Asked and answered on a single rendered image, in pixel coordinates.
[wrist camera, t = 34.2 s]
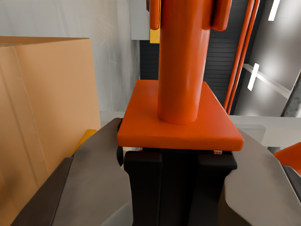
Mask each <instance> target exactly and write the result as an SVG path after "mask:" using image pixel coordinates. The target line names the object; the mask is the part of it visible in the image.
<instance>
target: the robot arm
mask: <svg viewBox="0 0 301 226"><path fill-rule="evenodd" d="M122 120H123V118H119V117H116V118H114V119H113V120H111V121H110V122H109V123H108V124H106V125H105V126H104V127H102V128H101V129H100V130H98V131H97V132H95V133H94V134H93V135H92V136H91V137H89V138H88V139H87V140H85V141H84V142H83V143H82V144H81V145H80V146H79V147H78V149H77V150H76V151H75V152H74V154H73V155H72V156H71V157H65V158H64V160H63V161H62V162H61V163H60V164H59V165H58V166H57V168H56V169H55V170H54V171H53V173H52V174H51V175H50V176H49V178H48V179H47V180H46V181H45V182H44V184H43V185H42V186H41V187H40V188H39V189H38V191H37V192H36V193H35V194H34V196H33V197H32V198H31V199H30V200H29V202H28V203H27V204H26V205H25V207H24V208H23V209H22V210H21V212H20V213H19V214H18V215H17V217H16V218H15V219H14V221H13V222H12V224H11V225H10V226H132V224H133V206H132V193H131V187H130V180H129V175H128V173H127V172H126V171H124V170H123V169H122V167H121V166H122V165H123V163H124V162H123V160H124V154H123V147H121V146H119V145H118V142H117V134H118V131H119V128H120V126H121V123H122ZM236 128H237V129H238V130H239V132H240V134H241V135H242V136H243V138H244V143H243V146H242V149H241V150H240V151H222V154H226V155H232V156H233V157H234V159H235V160H236V162H237V169H235V170H232V171H231V172H230V174H229V175H227V176H226V177H225V180H224V184H223V187H222V191H221V194H220V198H219V202H218V226H301V176H300V175H299V174H298V173H297V172H296V171H295V170H294V169H293V168H292V167H291V166H288V165H282V164H281V163H280V161H279V160H278V159H277V158H276V157H275V156H274V155H273V154H272V153H271V152H270V151H269V150H268V149H266V148H265V147H264V146H263V145H262V144H260V143H259V142H258V141H256V140H255V139H254V138H252V137H251V136H249V135H248V134H246V133H245V132H243V131H242V130H241V129H239V128H238V127H236Z"/></svg>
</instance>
